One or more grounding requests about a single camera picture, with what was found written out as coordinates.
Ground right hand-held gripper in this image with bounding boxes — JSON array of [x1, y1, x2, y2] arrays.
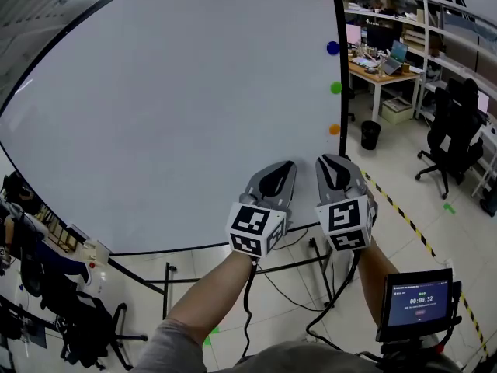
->
[[314, 153, 379, 253]]

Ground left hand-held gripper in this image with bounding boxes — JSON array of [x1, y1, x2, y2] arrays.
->
[[224, 160, 298, 259]]

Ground person's left forearm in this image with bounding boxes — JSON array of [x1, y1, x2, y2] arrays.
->
[[165, 250, 257, 336]]

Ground person's right forearm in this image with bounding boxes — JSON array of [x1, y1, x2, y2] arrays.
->
[[356, 241, 401, 328]]

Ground black trash bin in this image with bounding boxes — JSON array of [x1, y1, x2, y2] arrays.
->
[[360, 120, 382, 151]]

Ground yellow black floor tape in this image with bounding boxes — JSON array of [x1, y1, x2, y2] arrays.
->
[[360, 171, 490, 361]]

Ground pale storage box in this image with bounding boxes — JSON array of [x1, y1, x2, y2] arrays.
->
[[381, 96, 415, 126]]

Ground wooden desk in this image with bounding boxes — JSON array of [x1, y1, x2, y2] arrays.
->
[[347, 58, 422, 122]]

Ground black office chair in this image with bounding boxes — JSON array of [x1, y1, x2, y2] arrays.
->
[[414, 78, 486, 200], [19, 242, 149, 371]]

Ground black-framed whiteboard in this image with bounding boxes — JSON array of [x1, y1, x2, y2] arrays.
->
[[0, 0, 349, 256]]

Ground open laptop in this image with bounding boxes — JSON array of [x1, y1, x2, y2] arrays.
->
[[382, 40, 409, 76]]

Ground black whiteboard stand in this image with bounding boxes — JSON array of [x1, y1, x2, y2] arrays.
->
[[108, 225, 350, 320]]

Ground pink lit desk monitor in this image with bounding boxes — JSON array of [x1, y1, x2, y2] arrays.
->
[[344, 23, 362, 48]]

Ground black desk monitor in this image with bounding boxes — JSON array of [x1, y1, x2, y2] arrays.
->
[[364, 23, 397, 52]]

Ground small black monitor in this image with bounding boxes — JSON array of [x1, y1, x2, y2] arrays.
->
[[375, 268, 463, 343]]

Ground white shelf rack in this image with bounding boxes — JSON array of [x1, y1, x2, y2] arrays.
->
[[341, 0, 497, 197]]

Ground white box on whiteboard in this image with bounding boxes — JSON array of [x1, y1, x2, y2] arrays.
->
[[82, 239, 112, 266]]

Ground person's grey shirt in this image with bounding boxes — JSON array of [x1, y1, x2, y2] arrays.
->
[[131, 319, 463, 373]]

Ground wooden low shelf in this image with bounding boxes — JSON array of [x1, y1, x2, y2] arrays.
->
[[36, 204, 78, 253]]

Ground black desk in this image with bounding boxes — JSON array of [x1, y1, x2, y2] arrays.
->
[[0, 293, 67, 337]]

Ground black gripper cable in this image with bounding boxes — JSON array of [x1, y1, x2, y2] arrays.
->
[[305, 249, 362, 341], [241, 256, 259, 359]]

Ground black monitor mount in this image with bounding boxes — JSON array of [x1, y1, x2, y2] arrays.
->
[[378, 334, 447, 373]]

